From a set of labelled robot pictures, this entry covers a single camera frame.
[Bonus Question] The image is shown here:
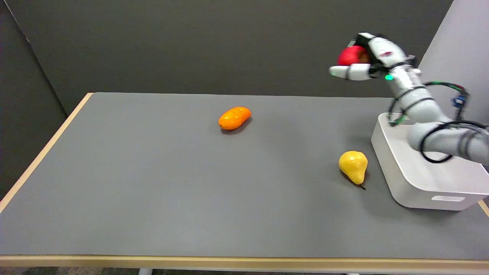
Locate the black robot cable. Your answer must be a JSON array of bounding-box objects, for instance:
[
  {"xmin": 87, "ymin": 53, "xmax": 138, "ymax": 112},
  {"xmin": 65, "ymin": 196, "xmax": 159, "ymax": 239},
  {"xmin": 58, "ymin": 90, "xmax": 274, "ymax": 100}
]
[{"xmin": 419, "ymin": 121, "xmax": 489, "ymax": 164}]

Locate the white plastic box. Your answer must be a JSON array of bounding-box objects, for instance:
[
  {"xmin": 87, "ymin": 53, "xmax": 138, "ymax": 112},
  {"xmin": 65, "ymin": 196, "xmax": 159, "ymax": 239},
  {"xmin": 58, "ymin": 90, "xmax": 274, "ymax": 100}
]
[{"xmin": 371, "ymin": 112, "xmax": 489, "ymax": 211}]

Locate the red apple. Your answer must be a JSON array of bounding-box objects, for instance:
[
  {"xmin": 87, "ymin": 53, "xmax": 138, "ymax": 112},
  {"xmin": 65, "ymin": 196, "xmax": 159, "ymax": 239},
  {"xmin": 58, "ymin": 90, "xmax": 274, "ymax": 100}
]
[{"xmin": 338, "ymin": 45, "xmax": 370, "ymax": 66}]

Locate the yellow pear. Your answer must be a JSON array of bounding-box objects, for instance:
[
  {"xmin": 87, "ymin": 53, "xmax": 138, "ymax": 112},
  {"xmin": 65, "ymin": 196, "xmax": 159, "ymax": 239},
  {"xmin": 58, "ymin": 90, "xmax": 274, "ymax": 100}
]
[{"xmin": 338, "ymin": 150, "xmax": 368, "ymax": 186}]

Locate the black cable with blue connector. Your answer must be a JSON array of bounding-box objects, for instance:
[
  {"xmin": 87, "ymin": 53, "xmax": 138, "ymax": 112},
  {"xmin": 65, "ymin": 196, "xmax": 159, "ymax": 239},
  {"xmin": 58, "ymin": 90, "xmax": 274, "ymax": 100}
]
[{"xmin": 423, "ymin": 81, "xmax": 470, "ymax": 122}]

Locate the orange mango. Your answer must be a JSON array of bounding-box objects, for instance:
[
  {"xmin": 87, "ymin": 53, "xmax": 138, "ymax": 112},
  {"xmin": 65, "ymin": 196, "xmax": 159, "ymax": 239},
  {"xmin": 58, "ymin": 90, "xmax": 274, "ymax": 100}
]
[{"xmin": 218, "ymin": 107, "xmax": 252, "ymax": 131}]

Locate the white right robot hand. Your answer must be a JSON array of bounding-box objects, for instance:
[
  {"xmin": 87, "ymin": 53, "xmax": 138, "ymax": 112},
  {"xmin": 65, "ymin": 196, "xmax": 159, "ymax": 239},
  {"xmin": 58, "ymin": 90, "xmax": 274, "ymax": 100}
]
[{"xmin": 329, "ymin": 32, "xmax": 409, "ymax": 81}]

